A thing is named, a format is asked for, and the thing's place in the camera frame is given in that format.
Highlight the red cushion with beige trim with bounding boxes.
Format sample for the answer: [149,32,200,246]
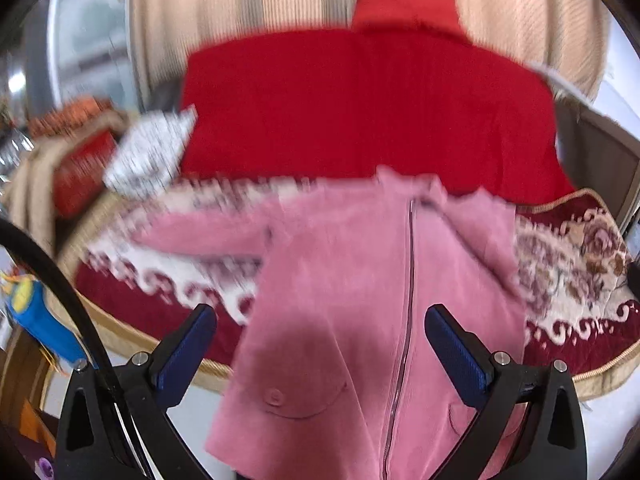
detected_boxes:
[1,110,130,256]

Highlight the black cable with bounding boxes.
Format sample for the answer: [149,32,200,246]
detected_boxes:
[0,216,151,480]

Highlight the red blanket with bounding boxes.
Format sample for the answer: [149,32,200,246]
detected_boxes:
[180,29,573,205]

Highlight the blue bag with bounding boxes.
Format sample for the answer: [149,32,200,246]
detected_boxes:
[1,273,87,364]

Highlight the red pillow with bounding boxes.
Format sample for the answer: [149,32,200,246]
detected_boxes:
[352,0,470,42]

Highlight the beige curtain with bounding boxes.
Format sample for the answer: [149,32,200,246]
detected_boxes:
[129,0,610,99]

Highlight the white wardrobe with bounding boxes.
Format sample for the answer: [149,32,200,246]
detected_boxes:
[24,0,139,116]

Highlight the white speckled cloth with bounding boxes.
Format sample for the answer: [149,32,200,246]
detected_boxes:
[102,106,198,200]

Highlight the orange patterned cloth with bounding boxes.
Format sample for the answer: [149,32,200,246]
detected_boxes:
[27,96,113,138]

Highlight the pink corduroy jacket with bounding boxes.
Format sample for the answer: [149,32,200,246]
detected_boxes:
[134,169,525,479]

